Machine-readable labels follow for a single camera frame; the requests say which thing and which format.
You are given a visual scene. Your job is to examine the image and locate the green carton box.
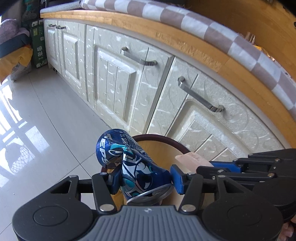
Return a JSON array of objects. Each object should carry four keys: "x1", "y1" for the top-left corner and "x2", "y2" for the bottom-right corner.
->
[{"x1": 29, "y1": 19, "x2": 48, "y2": 68}]

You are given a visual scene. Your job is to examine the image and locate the crushed blue Pepsi can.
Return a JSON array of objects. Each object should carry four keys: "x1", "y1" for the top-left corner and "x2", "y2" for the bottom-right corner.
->
[{"x1": 96, "y1": 128, "x2": 173, "y2": 206}]

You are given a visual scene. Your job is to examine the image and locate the round wood-pattern trash bin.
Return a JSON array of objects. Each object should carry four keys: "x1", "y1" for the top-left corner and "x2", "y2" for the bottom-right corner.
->
[{"x1": 102, "y1": 134, "x2": 189, "y2": 209}]

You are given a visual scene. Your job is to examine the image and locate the checkered brown white cloth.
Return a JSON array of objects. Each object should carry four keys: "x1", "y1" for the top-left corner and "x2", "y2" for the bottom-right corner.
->
[{"x1": 80, "y1": 1, "x2": 295, "y2": 117}]

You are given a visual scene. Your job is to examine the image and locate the person's hand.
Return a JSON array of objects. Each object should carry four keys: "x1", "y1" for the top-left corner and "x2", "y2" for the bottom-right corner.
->
[{"x1": 175, "y1": 152, "x2": 213, "y2": 172}]

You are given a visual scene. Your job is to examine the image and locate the yellow white sack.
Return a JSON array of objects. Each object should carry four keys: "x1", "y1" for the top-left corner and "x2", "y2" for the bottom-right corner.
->
[{"x1": 0, "y1": 45, "x2": 33, "y2": 83}]

